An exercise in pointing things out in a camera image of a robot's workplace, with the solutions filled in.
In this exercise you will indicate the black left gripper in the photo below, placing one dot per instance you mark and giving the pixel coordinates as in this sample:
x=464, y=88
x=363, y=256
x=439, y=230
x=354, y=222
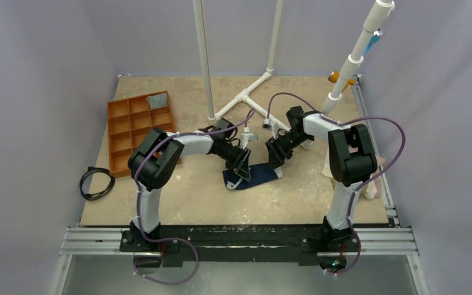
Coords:
x=240, y=166

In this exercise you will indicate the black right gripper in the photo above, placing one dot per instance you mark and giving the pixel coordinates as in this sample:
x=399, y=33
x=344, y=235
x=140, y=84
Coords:
x=276, y=149

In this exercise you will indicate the navy blue underwear white trim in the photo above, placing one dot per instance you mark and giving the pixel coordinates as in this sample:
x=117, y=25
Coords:
x=260, y=174

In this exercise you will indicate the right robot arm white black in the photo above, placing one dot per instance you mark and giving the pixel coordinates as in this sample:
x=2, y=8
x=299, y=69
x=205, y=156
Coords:
x=352, y=159

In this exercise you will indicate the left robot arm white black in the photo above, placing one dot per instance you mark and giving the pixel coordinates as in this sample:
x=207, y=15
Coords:
x=154, y=161

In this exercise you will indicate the pink cloth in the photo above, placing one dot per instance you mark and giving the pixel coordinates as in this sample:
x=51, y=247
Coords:
x=374, y=189

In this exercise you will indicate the grey folded cloth in tray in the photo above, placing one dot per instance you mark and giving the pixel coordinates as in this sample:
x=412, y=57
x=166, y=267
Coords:
x=158, y=100

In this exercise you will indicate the orange compartment tray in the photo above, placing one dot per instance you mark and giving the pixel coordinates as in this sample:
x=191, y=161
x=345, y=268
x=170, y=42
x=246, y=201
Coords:
x=129, y=121

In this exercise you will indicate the white PVC angled pole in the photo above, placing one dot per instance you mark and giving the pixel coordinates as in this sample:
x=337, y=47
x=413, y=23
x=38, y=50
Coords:
x=380, y=10

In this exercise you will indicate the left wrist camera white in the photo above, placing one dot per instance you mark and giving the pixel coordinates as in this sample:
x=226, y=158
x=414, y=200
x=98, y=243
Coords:
x=247, y=137

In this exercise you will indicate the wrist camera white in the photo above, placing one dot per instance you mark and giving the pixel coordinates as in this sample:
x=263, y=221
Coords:
x=272, y=126
x=247, y=137

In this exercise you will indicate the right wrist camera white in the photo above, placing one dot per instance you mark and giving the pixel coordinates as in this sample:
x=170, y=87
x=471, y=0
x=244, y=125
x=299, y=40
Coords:
x=272, y=126

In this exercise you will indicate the white PVC pipe frame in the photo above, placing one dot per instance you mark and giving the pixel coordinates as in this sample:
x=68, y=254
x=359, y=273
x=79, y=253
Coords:
x=238, y=41

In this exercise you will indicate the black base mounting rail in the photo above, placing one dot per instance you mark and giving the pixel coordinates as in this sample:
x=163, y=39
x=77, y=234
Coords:
x=303, y=244

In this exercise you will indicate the aluminium extrusion frame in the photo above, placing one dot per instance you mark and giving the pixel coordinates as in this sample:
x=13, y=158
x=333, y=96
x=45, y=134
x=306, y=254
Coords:
x=375, y=240

